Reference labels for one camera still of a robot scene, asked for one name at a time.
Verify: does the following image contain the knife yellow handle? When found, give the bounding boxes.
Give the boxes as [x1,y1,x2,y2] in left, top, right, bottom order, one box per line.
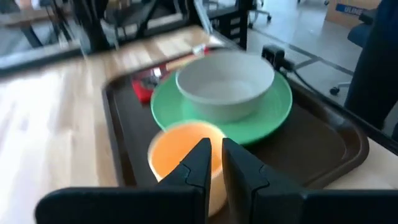
[164,54,200,72]

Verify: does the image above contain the cardboard box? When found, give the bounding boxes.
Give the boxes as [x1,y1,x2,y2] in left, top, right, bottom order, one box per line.
[325,0,382,29]

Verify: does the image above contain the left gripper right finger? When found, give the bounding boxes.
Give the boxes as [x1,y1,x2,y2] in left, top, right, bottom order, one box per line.
[222,138,398,224]

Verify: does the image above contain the black drawer cabinet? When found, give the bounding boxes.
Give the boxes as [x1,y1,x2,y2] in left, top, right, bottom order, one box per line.
[217,12,249,50]

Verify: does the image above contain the pale grey bowl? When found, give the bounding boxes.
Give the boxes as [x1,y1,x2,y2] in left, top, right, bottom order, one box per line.
[175,51,276,124]

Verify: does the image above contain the black camera cable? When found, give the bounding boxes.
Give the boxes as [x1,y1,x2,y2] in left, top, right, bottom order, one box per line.
[289,67,318,94]

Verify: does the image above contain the black table-level camera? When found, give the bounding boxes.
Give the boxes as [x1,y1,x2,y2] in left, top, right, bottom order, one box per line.
[261,44,295,72]

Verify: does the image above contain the green plate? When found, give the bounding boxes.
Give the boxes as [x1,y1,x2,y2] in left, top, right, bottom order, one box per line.
[150,70,294,146]

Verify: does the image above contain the person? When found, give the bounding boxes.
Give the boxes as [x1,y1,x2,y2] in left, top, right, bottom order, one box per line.
[344,0,398,141]

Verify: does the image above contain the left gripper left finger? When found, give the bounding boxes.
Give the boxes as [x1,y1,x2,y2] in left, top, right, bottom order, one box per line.
[34,138,212,224]

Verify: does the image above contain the blue office chair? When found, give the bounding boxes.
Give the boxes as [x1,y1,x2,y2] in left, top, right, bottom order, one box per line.
[329,18,374,96]

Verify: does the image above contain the brown plastic tray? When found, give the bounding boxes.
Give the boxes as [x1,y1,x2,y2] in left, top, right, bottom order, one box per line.
[101,46,371,190]

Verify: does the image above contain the black office chair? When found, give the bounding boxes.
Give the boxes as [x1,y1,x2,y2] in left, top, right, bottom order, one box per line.
[248,0,273,29]

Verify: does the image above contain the black spoon blue handle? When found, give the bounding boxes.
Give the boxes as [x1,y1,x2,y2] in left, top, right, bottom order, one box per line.
[141,67,165,91]

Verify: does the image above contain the orange mug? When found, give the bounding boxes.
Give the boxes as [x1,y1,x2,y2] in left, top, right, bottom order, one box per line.
[147,120,229,217]

